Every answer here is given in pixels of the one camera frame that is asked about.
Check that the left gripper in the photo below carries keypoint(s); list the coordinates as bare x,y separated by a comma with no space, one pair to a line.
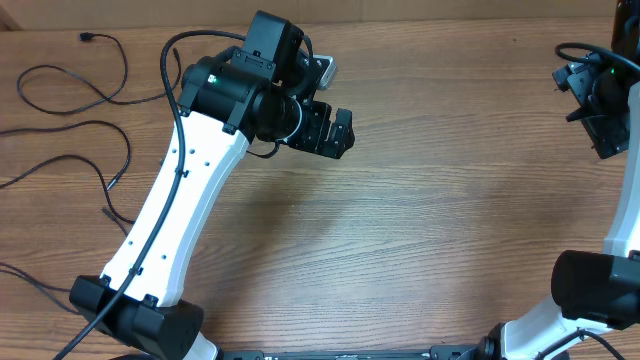
312,138

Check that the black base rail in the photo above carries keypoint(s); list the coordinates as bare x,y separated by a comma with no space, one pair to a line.
436,352

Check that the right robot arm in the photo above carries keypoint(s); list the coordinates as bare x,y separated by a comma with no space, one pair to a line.
588,230

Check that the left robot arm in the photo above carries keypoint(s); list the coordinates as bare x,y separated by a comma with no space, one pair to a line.
262,88

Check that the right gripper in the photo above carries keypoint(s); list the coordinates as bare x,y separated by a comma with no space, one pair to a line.
609,134

